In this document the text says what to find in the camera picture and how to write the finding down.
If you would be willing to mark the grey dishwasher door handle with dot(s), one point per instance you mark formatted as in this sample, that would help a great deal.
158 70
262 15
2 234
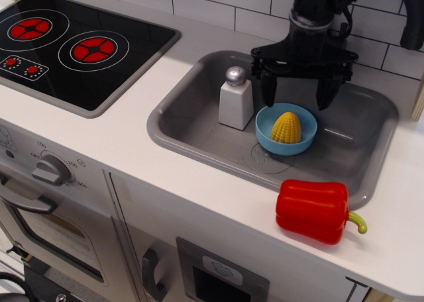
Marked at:
155 290

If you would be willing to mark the blue plastic bowl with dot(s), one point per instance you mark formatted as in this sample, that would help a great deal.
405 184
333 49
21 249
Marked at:
266 119

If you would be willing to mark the black toy stovetop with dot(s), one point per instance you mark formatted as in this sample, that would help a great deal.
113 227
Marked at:
74 56

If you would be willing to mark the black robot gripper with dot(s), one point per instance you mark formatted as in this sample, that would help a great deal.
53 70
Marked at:
309 54

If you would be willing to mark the white salt shaker silver cap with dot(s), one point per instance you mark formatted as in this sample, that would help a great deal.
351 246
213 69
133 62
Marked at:
236 106

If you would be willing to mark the oven door window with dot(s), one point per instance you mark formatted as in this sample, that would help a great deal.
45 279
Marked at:
35 232

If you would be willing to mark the dark grey toy faucet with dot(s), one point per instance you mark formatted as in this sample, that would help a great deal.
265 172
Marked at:
392 21

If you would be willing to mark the grey oven knob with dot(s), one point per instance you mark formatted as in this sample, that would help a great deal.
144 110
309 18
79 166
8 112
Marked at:
50 169

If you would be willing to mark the red toy bell pepper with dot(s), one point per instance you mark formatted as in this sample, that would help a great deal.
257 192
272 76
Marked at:
318 210

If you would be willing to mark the grey dishwasher panel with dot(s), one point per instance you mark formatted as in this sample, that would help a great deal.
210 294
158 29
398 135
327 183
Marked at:
209 277

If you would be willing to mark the grey oven door handle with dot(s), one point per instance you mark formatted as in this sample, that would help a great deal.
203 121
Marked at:
40 205

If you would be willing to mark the yellow toy corn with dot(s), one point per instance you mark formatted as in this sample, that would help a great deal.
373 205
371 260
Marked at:
287 129

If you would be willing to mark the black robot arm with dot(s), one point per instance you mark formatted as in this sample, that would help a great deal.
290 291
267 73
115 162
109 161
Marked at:
331 15

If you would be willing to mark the grey plastic sink basin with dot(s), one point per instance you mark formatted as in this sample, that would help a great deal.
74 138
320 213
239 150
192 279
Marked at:
353 134

